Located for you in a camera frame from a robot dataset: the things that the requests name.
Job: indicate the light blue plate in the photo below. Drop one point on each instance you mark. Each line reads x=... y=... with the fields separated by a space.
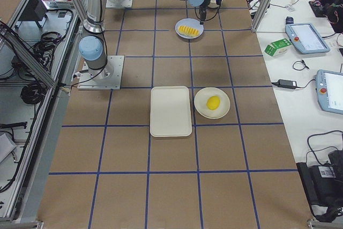
x=191 y=23

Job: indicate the blue teach pendant lower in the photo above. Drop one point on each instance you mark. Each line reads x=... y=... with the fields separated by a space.
x=329 y=91

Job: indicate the ridged bread roll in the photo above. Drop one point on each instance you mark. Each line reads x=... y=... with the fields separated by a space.
x=188 y=31

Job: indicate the yellow lemon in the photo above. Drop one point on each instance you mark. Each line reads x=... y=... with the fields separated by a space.
x=213 y=102

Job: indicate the cream rectangular tray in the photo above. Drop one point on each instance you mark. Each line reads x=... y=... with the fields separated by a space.
x=170 y=113

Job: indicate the black power adapter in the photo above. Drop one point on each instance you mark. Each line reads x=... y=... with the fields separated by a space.
x=291 y=84

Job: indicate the black equipment box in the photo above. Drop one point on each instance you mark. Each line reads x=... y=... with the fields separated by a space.
x=323 y=186

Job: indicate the green white carton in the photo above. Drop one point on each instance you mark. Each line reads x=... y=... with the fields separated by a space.
x=278 y=47

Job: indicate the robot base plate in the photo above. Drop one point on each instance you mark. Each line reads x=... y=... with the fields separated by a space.
x=109 y=78

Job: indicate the cream round plate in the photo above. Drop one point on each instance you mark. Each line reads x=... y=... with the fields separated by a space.
x=201 y=98

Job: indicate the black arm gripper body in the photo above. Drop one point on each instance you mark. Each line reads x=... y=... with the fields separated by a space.
x=204 y=5

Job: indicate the blue teach pendant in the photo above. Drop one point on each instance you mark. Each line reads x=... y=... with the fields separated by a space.
x=329 y=91
x=306 y=39

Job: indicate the blue teach pendant upper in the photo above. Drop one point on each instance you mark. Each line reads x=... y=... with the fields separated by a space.
x=306 y=39

